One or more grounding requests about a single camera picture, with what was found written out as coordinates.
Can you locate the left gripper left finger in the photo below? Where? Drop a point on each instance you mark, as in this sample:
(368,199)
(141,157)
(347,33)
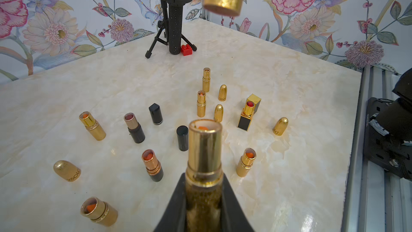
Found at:
(174,217)

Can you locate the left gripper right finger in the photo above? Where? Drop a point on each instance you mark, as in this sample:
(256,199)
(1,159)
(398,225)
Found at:
(233,218)

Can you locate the black lipstick cap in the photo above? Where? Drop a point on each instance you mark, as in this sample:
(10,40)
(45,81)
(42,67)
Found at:
(182,136)
(156,114)

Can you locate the square gold black lipstick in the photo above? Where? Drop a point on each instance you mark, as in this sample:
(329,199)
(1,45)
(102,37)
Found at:
(246,116)

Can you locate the red toy brick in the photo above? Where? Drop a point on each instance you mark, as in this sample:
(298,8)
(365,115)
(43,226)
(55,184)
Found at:
(186,50)

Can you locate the black microphone on tripod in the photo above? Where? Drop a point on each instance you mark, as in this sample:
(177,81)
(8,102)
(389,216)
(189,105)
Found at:
(170,28)

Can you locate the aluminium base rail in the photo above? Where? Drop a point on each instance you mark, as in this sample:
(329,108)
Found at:
(378,196)

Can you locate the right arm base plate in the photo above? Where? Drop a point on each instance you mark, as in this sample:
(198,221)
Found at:
(388,130)

